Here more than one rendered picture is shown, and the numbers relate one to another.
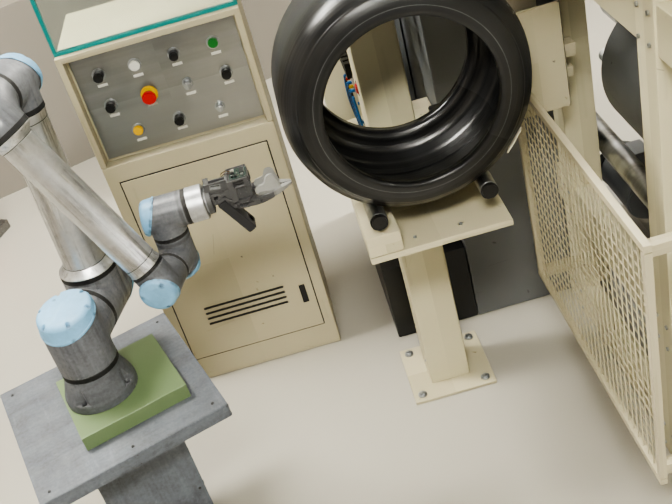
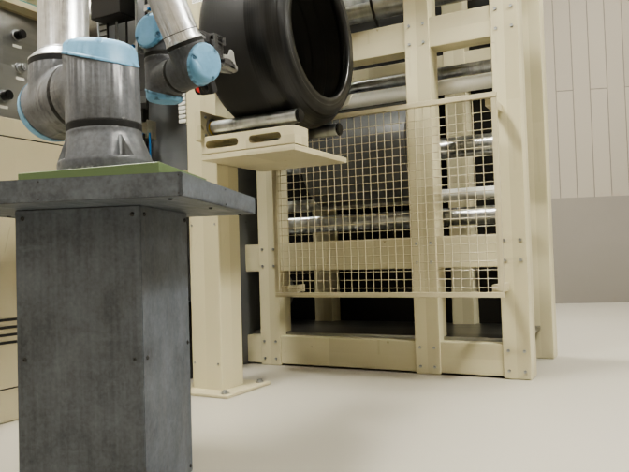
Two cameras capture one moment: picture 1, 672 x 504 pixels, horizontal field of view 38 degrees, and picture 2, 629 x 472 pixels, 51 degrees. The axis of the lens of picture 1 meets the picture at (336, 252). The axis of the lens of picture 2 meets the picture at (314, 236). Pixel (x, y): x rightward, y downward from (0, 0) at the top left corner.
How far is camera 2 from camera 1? 262 cm
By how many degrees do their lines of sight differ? 68
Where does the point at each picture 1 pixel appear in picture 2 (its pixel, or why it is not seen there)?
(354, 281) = not seen: hidden behind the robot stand
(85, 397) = (127, 143)
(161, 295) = (212, 61)
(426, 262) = (230, 252)
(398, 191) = (312, 93)
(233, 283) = (13, 296)
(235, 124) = not seen: hidden behind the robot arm
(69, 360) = (123, 87)
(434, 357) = (226, 358)
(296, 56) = not seen: outside the picture
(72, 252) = (78, 24)
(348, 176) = (295, 61)
